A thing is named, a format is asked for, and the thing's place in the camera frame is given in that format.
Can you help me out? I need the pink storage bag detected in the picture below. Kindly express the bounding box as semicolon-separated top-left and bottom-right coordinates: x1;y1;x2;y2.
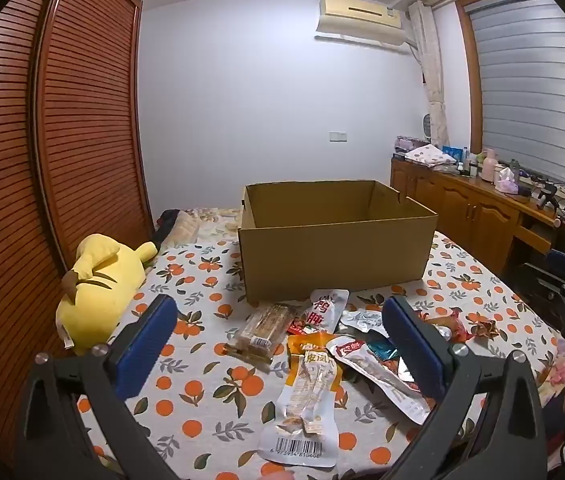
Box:
395;135;426;156

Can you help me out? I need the yellow plush toy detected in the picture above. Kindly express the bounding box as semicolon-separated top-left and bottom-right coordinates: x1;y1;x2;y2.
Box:
56;233;158;356

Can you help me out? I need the louvered wooden wardrobe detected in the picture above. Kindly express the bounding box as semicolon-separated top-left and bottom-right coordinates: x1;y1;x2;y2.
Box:
0;0;156;411

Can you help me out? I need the grey window blind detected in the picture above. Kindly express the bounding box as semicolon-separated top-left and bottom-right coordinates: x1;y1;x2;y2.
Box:
463;0;565;206

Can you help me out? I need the pink tissue pack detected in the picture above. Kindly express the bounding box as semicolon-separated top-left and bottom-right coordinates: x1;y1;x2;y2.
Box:
495;167;521;193

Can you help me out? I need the teal snack packet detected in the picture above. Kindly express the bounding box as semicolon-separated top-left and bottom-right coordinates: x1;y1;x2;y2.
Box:
365;340;396;361

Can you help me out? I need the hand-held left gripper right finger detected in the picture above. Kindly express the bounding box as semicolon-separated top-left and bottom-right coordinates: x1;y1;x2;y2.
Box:
377;295;548;480

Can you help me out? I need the floral blanket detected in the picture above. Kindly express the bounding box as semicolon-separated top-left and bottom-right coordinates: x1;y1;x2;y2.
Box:
182;206;243;247

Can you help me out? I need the wooden cabinet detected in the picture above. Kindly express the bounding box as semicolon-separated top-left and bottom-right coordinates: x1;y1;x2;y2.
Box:
390;155;565;281

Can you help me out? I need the red gold snack wrapper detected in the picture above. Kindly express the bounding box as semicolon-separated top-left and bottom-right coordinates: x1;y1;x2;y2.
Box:
470;320;501;342

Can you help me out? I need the long orange white snack packet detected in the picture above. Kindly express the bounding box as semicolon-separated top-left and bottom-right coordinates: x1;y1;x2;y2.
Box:
257;332;346;467

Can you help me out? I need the folded floral cloth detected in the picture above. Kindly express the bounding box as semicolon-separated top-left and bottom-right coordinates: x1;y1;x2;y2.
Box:
405;143;458;167

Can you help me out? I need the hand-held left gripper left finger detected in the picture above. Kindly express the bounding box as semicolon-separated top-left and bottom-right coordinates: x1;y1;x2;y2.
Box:
12;294;179;480

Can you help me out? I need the white packet with red label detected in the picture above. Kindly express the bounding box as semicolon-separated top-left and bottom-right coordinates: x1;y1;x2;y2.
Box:
325;335;431;426

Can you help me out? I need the silver snack packet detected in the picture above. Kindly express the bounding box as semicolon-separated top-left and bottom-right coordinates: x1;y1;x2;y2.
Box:
397;357;421;392

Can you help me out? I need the grey white snack packet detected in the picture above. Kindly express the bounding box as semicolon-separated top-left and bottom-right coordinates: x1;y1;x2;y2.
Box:
340;308;386;333

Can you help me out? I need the patterned curtain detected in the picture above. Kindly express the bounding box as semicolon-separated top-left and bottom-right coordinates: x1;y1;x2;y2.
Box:
407;0;451;148

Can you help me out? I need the wall air conditioner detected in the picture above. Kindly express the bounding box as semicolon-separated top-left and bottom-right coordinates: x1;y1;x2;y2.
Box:
315;0;408;53

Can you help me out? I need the white red snack packet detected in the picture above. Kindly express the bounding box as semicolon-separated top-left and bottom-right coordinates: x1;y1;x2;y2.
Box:
305;288;351;333

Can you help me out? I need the wooden window frame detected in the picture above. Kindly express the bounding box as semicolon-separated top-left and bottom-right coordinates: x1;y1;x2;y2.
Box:
455;0;486;153

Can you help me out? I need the dark cloth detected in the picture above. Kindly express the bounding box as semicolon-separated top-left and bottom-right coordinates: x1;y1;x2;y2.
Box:
152;209;186;248

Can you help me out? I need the brown cardboard box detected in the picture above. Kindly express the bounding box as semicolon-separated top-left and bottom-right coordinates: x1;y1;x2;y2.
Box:
237;179;439;306

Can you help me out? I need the pink bottle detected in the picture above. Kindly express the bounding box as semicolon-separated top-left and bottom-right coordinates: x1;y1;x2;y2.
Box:
480;149;497;183

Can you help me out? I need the orange fruit print blanket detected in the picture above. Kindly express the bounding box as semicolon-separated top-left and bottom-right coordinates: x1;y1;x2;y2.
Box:
75;232;565;480

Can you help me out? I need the pink bread snack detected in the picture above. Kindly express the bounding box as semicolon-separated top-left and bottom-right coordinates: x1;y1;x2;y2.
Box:
420;307;473;343

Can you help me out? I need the clear bread packet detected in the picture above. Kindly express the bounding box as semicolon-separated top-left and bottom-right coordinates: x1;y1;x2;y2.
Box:
225;302;296;366

